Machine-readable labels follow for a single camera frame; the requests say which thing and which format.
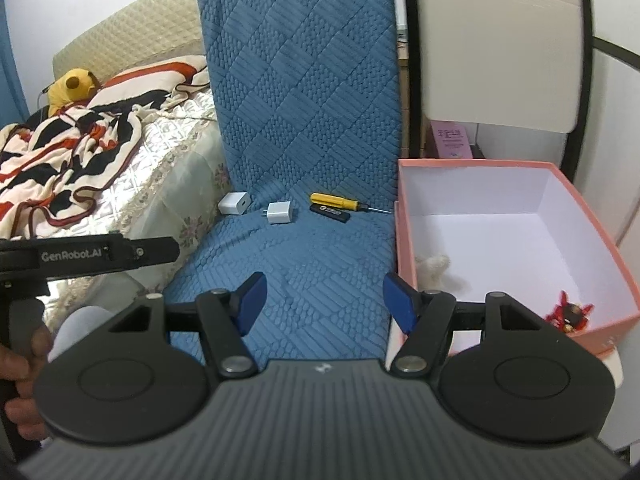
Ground black flash drive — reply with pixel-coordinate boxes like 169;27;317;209
309;203;351;225

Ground white oval-port power adapter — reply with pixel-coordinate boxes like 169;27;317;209
218;191;249;217

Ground floral quilted bedspread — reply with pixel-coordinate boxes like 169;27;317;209
40;87;234;333

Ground pink cardboard box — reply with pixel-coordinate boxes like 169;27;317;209
385;157;640;367

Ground yellow plush toy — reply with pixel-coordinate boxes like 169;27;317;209
47;67;102;117

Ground person's left hand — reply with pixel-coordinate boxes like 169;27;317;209
0;325;55;442

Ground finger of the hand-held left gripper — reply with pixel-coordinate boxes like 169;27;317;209
120;236;181;267

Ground yellow handled screwdriver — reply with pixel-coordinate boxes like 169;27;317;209
310;192;392;215

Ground striped fleece blanket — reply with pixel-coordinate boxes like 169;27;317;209
0;55;217;242

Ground white folding chair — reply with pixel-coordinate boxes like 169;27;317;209
402;0;640;187

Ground white fluffy toy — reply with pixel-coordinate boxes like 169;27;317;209
415;254;454;289

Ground pink printed booklet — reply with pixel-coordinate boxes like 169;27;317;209
430;121;474;160

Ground beige padded headboard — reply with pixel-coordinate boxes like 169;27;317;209
52;0;207;87

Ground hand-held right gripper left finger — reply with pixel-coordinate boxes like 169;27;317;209
107;271;269;380

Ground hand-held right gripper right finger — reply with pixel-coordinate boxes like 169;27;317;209
382;272;548;380

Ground red toy figure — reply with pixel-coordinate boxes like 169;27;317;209
545;290;597;334

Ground blue quilted seat cover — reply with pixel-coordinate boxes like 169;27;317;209
162;0;407;367

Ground blue curtain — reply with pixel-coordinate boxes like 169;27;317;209
0;7;30;127

